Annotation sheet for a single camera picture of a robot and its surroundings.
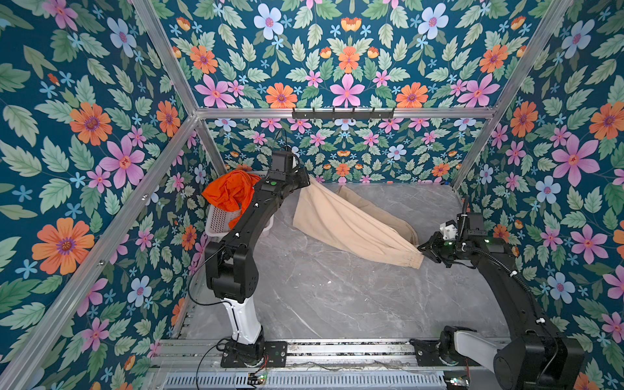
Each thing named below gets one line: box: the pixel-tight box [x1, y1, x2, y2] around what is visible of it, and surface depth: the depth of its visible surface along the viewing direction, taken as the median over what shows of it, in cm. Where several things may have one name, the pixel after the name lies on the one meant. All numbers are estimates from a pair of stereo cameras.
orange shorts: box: [201, 169, 261, 230], surface depth 103 cm
